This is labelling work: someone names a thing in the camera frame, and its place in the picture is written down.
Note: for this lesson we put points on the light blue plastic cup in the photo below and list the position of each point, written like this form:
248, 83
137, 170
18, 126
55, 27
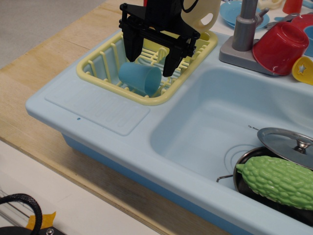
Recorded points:
145, 79

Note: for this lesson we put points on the cream plastic jug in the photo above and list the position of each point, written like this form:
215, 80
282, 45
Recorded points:
200, 14

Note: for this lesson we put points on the yellow tape piece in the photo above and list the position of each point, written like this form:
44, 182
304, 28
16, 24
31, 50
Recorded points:
47, 221

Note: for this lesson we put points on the light blue toy sink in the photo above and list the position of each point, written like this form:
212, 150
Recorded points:
187, 147

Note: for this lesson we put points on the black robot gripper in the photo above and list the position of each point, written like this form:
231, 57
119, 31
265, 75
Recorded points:
159, 21

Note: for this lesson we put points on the orange plastic cup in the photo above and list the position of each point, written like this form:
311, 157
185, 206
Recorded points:
292, 6

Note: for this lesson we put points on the red plastic bowl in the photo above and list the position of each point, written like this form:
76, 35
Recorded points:
280, 47

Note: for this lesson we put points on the blue plastic plate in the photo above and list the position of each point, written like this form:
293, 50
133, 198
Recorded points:
231, 9

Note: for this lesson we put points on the green toy bitter gourd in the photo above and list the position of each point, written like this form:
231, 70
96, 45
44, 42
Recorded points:
279, 180

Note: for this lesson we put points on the steel pot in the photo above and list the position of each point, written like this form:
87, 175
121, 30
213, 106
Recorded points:
304, 216

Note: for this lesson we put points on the yellow star scoop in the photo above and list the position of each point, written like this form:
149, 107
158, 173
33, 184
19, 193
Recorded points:
302, 70

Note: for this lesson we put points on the grey toy utensil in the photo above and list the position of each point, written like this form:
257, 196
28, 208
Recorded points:
287, 18

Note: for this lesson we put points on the black metal base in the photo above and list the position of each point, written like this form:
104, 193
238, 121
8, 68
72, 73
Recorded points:
10, 230

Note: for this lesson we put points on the steel pot lid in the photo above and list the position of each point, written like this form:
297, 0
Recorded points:
289, 145

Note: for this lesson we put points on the cream plastic toy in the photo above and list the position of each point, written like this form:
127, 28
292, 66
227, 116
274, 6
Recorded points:
271, 4

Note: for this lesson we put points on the yellow plastic dish rack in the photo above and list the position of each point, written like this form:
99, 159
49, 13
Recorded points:
101, 68

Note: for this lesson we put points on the blue plastic bowl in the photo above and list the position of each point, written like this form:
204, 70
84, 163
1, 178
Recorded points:
309, 32

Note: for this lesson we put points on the grey toy faucet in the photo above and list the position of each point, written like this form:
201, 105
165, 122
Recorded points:
237, 50

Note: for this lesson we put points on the wooden board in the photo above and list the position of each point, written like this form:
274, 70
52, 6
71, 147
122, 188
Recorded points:
38, 40

